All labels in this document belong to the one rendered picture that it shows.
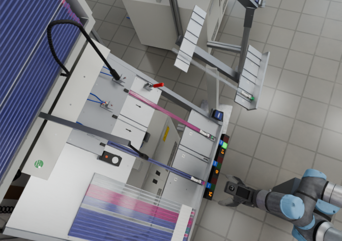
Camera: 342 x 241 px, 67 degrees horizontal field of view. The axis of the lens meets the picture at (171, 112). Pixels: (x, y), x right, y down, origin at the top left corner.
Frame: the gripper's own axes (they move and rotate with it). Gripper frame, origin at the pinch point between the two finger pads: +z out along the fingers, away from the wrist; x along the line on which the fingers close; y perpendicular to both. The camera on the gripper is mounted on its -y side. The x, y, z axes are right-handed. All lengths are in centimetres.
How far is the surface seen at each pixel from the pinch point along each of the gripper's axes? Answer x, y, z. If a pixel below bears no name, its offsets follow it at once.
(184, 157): 7.3, -17.7, 9.8
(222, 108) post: 68, 41, 65
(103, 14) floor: 137, -62, 169
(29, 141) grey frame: -10, -79, 0
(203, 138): 19.6, -10.7, 9.8
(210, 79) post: 56, -10, 21
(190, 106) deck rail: 30.2, -24.8, 8.6
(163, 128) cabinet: 22.5, -18.0, 38.4
